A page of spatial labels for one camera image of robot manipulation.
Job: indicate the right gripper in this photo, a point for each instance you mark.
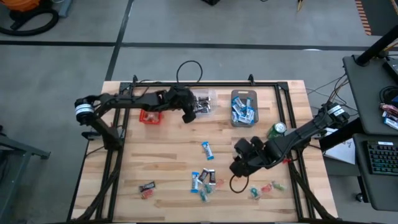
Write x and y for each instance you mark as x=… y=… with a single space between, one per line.
x=253 y=152

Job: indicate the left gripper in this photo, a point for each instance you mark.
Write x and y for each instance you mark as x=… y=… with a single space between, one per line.
x=186 y=112

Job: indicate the pale red candy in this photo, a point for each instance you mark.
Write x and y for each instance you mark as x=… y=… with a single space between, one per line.
x=219 y=183

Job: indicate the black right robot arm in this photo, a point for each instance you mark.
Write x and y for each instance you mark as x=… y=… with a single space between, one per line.
x=304 y=133

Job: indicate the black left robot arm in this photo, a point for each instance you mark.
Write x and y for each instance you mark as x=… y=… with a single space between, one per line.
x=124 y=101

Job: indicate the green wrapped candy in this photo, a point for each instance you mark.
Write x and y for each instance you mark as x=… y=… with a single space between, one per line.
x=278 y=186

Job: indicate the spare candy pack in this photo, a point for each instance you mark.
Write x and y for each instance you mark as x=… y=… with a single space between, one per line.
x=391 y=122
x=388 y=109

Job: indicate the green soda can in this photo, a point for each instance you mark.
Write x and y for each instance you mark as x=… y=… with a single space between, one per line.
x=276 y=130

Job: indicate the clear plastic bin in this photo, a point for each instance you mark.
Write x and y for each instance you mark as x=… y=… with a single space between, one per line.
x=214 y=93

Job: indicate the small red clip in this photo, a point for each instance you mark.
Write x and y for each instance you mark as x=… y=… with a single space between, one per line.
x=286 y=160

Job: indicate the red plastic basket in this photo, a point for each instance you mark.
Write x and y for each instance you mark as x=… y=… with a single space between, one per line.
x=141 y=119

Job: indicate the grey plastic bin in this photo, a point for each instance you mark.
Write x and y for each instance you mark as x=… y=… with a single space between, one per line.
x=256 y=93

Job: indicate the white paper sheet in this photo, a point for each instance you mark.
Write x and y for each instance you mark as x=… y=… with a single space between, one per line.
x=343 y=152

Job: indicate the black equipment base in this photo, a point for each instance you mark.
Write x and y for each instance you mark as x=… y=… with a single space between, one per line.
x=211 y=1

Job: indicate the black caster wheel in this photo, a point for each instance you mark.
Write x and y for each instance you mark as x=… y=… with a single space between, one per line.
x=359 y=197

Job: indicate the grey desk top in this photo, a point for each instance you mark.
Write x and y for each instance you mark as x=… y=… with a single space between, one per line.
x=379 y=193
x=363 y=93

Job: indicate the backlit black keyboard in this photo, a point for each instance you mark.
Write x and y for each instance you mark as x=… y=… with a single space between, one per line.
x=383 y=157

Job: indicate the grey flat floor object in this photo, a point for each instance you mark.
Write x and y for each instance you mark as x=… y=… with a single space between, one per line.
x=65 y=7

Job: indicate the black laptop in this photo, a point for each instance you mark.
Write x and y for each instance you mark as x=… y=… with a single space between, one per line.
x=392 y=70

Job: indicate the grey metal side table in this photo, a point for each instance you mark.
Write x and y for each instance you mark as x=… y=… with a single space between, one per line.
x=28 y=148

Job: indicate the black floor mat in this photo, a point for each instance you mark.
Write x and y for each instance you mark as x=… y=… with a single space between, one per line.
x=385 y=15

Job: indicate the orange vacuum cleaner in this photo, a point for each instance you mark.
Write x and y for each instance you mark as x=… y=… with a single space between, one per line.
x=20 y=4

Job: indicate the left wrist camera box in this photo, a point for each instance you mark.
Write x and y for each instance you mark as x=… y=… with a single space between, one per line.
x=180 y=92

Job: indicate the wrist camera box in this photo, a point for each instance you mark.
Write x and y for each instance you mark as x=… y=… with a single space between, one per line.
x=238 y=169
x=180 y=92

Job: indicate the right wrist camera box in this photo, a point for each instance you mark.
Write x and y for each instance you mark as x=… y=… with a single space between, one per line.
x=238 y=169

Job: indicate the black diagonal post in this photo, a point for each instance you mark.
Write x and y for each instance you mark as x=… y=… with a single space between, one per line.
x=377 y=46

